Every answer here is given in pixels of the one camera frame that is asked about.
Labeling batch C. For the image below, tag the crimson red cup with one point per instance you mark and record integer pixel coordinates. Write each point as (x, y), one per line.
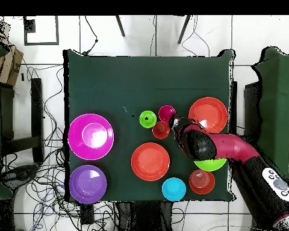
(166, 112)

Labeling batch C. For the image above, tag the orange cup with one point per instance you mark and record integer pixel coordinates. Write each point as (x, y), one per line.
(160, 131)

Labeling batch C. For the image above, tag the green cup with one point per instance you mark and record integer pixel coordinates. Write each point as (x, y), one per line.
(149, 122)

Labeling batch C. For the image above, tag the wide orange bowl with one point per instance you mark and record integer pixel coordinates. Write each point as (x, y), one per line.
(212, 110)
(150, 162)

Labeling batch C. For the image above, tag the purple bowl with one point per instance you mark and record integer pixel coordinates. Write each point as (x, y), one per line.
(88, 185)

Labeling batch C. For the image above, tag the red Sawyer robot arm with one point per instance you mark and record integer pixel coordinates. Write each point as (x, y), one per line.
(231, 146)

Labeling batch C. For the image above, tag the green bowl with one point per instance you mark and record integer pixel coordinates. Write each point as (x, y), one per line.
(210, 164)

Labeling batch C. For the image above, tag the dark green tablecloth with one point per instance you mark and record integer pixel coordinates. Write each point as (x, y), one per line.
(144, 84)

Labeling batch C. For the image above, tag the small deep orange bowl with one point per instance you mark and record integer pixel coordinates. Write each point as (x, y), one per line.
(202, 181)

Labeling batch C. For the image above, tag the small blue bowl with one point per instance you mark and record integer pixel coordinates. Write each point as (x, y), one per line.
(174, 190)

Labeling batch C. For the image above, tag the large pink bowl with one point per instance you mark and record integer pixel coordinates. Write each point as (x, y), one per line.
(77, 144)

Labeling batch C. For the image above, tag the black power box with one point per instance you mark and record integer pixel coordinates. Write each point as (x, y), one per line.
(87, 214)

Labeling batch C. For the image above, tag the cardboard box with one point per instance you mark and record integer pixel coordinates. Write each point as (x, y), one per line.
(10, 65)

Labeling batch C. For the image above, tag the black stand frame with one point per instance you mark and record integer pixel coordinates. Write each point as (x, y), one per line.
(37, 108)
(251, 108)

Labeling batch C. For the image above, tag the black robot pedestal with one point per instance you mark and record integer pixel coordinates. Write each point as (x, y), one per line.
(144, 216)

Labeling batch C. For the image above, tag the black camera tripod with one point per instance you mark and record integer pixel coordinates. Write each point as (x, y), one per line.
(121, 28)

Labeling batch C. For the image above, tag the grey pedestal leg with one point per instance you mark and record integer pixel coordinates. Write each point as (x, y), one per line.
(19, 174)

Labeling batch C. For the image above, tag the black square floor frame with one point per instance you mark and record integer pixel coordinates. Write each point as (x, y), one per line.
(30, 25)

